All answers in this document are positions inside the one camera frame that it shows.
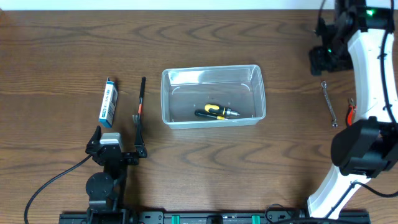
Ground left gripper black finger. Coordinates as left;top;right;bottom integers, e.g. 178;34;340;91
134;119;147;158
86;126;102;152

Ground silver combination wrench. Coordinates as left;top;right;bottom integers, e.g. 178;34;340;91
321;81;338;128

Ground slim black yellow screwdriver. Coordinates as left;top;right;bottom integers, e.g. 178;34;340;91
194;110;228;120

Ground stubby yellow black screwdriver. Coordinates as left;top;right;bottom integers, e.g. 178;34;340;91
205;104;241;116

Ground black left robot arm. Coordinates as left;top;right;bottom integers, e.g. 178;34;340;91
85;124;147;224

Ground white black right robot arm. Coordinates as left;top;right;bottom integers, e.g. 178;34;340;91
302;0;397;223

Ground clear plastic container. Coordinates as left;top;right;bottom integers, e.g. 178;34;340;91
161;65;266;129

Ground blue white screwdriver box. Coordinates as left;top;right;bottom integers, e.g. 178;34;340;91
98;78;118;128

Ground small black red hammer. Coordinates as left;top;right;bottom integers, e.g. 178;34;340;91
132;77;146;125

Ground red handled pliers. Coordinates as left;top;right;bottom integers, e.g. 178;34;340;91
346;98;356;126

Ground black mounting rail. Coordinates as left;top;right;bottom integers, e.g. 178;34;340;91
58;210;371;224

